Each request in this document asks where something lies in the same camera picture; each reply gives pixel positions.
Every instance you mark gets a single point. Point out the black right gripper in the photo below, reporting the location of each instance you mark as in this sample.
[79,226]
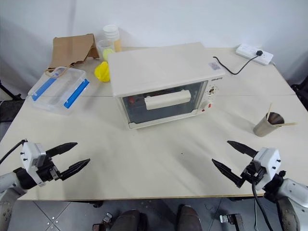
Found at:
[252,173]

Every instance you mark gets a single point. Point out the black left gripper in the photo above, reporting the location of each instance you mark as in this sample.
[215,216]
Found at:
[48,172]

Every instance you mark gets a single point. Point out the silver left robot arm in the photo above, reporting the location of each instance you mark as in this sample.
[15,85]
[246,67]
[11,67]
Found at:
[9,183]

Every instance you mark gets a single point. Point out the cream toaster oven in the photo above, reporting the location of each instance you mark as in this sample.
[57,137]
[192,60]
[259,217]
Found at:
[156,65]

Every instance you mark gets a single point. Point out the steel cup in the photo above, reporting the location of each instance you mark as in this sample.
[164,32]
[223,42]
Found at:
[264,126]

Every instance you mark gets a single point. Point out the metal caster wheel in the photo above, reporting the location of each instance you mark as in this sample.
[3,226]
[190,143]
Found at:
[229,219]
[103,220]

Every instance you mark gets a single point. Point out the wooden stick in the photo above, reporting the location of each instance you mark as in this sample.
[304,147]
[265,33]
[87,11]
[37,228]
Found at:
[288,124]
[269,110]

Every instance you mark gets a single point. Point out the clear container with blue clips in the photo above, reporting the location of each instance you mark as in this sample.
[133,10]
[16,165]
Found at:
[57,91]

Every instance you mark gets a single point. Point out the dark rounded shape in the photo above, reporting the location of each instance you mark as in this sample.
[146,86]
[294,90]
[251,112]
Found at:
[188,217]
[130,220]

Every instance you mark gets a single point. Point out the black tripod stand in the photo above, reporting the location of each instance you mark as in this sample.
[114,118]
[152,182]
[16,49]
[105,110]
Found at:
[10,93]

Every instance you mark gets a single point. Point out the yellow plastic juicer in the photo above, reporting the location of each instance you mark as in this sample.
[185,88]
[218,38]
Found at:
[102,72]

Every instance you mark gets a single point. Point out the black equipment base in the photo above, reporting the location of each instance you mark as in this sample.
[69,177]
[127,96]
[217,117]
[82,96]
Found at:
[300,92]

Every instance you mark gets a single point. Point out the brown paper bag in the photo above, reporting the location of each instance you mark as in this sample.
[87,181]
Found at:
[69,50]

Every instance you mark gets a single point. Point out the black power plug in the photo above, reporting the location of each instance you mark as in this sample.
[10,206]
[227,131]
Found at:
[259,53]

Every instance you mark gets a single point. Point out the white power strip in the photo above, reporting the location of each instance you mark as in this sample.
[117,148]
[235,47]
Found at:
[247,50]

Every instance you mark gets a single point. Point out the yellow-green item in cup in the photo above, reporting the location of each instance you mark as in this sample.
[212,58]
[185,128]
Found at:
[108,53]

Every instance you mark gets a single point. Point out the clear plastic cup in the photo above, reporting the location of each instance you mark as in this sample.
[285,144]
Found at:
[102,47]

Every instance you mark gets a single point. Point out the orange filled bottle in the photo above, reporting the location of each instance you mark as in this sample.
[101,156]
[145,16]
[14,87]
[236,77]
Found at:
[118,45]

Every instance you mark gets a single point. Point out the stack of white cups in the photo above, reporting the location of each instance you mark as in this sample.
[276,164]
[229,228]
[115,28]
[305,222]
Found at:
[110,31]

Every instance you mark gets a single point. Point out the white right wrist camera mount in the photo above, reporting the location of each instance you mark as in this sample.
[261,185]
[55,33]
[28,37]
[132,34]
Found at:
[267,161]

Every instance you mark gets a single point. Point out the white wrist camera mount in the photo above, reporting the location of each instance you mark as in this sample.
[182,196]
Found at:
[31,156]
[267,161]

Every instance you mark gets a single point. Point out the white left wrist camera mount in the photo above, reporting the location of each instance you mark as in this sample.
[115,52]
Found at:
[31,156]

